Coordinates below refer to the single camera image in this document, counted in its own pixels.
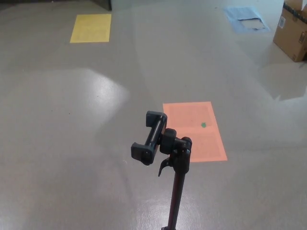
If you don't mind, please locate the brown cardboard box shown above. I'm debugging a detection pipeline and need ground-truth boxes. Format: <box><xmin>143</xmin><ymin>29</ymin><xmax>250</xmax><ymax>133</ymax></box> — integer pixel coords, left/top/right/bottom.
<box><xmin>272</xmin><ymin>0</ymin><xmax>307</xmax><ymax>62</ymax></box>

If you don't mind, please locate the orange paper sheet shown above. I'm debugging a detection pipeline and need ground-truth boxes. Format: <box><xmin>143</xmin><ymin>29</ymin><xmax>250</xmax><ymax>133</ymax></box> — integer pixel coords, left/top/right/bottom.
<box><xmin>162</xmin><ymin>101</ymin><xmax>228</xmax><ymax>163</ymax></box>

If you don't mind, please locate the yellow paper sheet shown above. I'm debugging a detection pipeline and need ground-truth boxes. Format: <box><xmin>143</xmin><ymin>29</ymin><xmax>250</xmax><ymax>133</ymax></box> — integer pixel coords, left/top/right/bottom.
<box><xmin>69</xmin><ymin>13</ymin><xmax>112</xmax><ymax>44</ymax></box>

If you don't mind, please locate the dark furniture base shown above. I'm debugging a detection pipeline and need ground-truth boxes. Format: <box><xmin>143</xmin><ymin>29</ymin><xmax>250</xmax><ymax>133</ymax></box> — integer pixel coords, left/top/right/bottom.
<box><xmin>88</xmin><ymin>0</ymin><xmax>113</xmax><ymax>12</ymax></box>

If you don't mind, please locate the black telescopic phone stand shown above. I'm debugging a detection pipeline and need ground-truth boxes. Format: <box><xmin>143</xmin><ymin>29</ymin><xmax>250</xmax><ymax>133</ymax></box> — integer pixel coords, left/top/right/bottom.
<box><xmin>130</xmin><ymin>110</ymin><xmax>194</xmax><ymax>230</ymax></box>

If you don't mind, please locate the torn blue sheet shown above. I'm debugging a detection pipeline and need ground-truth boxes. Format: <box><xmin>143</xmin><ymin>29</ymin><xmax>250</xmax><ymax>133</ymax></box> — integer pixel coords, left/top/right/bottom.
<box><xmin>222</xmin><ymin>6</ymin><xmax>271</xmax><ymax>34</ymax></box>

